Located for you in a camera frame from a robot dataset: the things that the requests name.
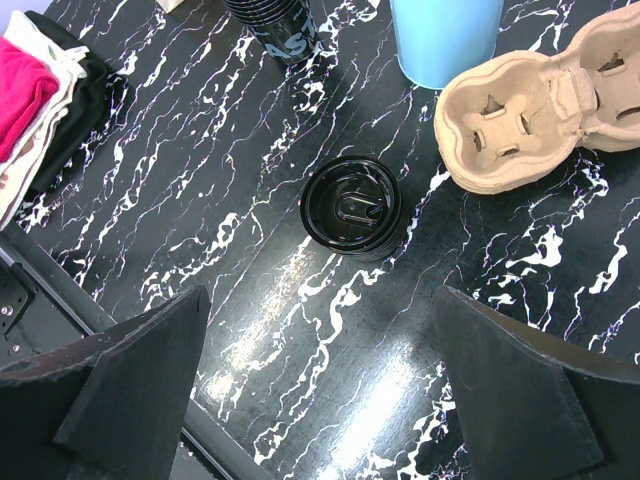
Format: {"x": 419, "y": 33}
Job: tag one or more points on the light blue straw holder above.
{"x": 438, "y": 40}

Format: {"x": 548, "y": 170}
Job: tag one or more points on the stack of black cups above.
{"x": 285, "y": 28}

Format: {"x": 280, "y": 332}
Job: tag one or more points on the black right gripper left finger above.
{"x": 109, "y": 406}

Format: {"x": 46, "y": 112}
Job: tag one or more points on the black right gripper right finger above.
{"x": 533, "y": 406}

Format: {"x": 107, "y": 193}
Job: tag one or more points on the brown pulp cup carrier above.
{"x": 513, "y": 119}

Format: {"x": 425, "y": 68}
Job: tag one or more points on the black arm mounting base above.
{"x": 42, "y": 307}

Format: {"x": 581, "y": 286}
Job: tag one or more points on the pink folded cloth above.
{"x": 26, "y": 86}

